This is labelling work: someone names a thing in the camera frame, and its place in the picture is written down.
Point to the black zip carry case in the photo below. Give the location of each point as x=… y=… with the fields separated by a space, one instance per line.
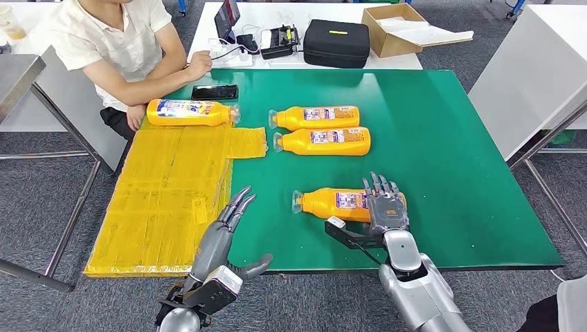
x=337 y=46

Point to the steel frame table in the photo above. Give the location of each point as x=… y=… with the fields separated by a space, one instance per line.
x=16 y=75

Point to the orange detergent bottle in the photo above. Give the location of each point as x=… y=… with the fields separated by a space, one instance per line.
x=321 y=204
x=192 y=114
x=298 y=144
x=293 y=120

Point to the black tablet on stand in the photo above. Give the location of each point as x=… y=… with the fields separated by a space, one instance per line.
x=227 y=16

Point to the black power adapter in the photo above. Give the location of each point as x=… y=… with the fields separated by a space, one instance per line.
x=248 y=43

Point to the green box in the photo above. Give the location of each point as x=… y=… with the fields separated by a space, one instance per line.
x=563 y=136

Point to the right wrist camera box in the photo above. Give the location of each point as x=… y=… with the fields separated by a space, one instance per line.
x=337 y=223

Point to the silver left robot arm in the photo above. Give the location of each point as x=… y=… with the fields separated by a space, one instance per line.
x=179 y=321

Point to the white table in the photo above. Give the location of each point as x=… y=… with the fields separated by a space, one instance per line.
x=527 y=71
x=69 y=114
x=399 y=63

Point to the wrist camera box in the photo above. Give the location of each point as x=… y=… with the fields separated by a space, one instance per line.
x=215 y=288
x=337 y=223

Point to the person's right hand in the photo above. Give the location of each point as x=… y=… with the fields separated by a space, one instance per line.
x=199 y=65

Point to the person's right forearm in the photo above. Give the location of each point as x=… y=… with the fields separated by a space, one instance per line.
x=142 y=87

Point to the white power strip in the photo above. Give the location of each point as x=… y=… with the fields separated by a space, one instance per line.
x=236 y=60

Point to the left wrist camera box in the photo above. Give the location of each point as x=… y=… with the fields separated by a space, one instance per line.
x=215 y=288

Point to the black smartphone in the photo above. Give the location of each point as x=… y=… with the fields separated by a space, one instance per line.
x=214 y=92

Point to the black electronic device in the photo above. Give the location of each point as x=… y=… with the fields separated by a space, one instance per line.
x=279 y=46

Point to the clear plastic drink cup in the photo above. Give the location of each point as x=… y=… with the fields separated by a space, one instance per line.
x=13 y=28

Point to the person's left hand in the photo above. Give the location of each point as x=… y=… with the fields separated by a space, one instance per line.
x=136 y=117

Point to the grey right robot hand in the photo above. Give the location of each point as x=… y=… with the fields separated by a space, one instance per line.
x=387 y=213

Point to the white paper sheet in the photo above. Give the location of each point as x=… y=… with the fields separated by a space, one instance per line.
x=426 y=32

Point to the yellow taped cardboard mat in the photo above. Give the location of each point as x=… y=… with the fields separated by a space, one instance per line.
x=151 y=197

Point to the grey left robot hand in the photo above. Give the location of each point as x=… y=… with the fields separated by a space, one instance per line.
x=213 y=247

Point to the person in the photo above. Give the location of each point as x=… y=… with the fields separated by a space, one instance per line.
x=105 y=41
x=571 y=304

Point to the blue metal frame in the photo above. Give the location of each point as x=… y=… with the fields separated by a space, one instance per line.
x=182 y=5
x=514 y=7

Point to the open cardboard box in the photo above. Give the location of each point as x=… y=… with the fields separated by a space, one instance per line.
x=390 y=46

